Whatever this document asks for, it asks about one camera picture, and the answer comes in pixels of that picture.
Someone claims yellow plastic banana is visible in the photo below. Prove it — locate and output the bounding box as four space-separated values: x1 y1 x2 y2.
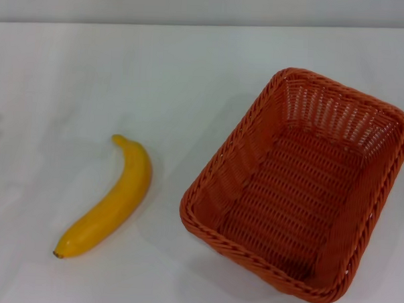
52 131 154 264

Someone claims orange woven plastic basket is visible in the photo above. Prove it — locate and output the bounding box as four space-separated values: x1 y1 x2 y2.
175 64 404 303

